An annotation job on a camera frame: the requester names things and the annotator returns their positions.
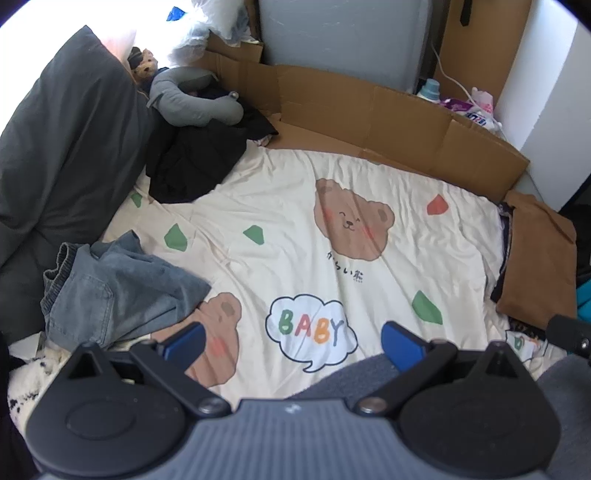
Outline blue capped detergent bottle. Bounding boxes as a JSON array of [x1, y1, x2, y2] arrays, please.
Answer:
[[416, 78, 444, 104]]

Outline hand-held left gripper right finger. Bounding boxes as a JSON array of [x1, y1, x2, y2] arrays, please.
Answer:
[[355, 322, 525, 418]]

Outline brown folded garment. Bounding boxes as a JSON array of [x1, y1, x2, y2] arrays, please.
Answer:
[[496, 190, 578, 330]]

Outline pink soft item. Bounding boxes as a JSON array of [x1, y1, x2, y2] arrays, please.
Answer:
[[471, 87, 495, 114]]

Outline teal printed blanket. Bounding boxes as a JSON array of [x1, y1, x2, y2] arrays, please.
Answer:
[[575, 277, 591, 319]]

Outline white cable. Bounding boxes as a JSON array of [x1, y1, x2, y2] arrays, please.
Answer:
[[429, 44, 506, 139]]

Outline tall cardboard box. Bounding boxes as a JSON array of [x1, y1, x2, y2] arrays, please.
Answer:
[[434, 0, 534, 109]]

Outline light blue denim pants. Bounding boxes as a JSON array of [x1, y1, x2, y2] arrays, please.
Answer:
[[41, 231, 212, 352]]

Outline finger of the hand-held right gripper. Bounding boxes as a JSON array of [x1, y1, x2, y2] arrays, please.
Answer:
[[547, 315, 591, 357]]

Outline cream bear print bed sheet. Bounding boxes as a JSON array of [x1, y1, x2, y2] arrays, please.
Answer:
[[99, 148, 568, 401]]

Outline dark patterned garment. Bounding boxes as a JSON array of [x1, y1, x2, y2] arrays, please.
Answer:
[[490, 203, 546, 333]]

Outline flattened cardboard sheet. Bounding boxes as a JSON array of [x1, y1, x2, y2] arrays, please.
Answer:
[[203, 30, 531, 204]]

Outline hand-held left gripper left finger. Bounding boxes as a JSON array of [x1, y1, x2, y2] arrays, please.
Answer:
[[60, 322, 232, 418]]

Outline small teddy bear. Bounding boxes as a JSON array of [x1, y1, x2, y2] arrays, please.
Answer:
[[128, 46, 158, 81]]

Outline dark grey pillow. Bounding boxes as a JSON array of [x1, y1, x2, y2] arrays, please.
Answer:
[[0, 25, 160, 333]]

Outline black clothes pile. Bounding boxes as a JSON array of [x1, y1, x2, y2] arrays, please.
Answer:
[[147, 85, 280, 204]]

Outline clear plastic bag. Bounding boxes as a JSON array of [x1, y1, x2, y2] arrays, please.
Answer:
[[164, 0, 259, 70]]

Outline white fluffy spotted blanket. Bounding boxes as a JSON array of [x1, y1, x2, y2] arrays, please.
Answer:
[[7, 332, 134, 435]]

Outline grey neck pillow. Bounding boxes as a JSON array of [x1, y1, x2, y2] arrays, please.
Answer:
[[147, 67, 244, 127]]

